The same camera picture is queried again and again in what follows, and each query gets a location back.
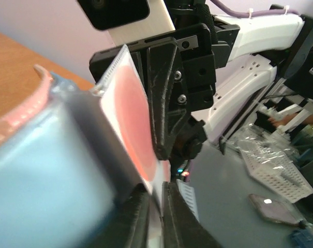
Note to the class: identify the white pink-circle card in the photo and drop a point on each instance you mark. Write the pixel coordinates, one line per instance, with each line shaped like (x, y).
(126, 108)

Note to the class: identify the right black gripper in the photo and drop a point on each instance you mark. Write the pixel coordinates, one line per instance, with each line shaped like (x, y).
(174, 73)

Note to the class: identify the grey slotted cable duct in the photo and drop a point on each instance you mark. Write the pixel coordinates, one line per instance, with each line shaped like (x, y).
(188, 194)

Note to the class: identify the right small circuit board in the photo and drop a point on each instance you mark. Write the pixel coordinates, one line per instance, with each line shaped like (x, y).
(182, 172)

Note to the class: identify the smartphone on grey desk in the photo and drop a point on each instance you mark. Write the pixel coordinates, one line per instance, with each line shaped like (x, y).
(275, 211)

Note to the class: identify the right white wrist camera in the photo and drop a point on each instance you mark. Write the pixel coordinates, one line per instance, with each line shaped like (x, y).
(128, 21)

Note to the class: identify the pink leather card holder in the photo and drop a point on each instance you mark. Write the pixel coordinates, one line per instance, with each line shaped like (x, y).
(64, 173)

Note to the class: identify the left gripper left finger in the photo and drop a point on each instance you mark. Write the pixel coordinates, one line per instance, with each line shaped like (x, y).
(129, 228)

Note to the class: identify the white perforated metal basket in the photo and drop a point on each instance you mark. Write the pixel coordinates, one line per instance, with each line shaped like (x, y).
(271, 167)

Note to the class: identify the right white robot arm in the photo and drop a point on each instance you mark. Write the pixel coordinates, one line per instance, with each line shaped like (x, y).
(252, 51)

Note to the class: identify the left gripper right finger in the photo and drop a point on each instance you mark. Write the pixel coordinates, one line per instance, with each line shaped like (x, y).
(180, 226)

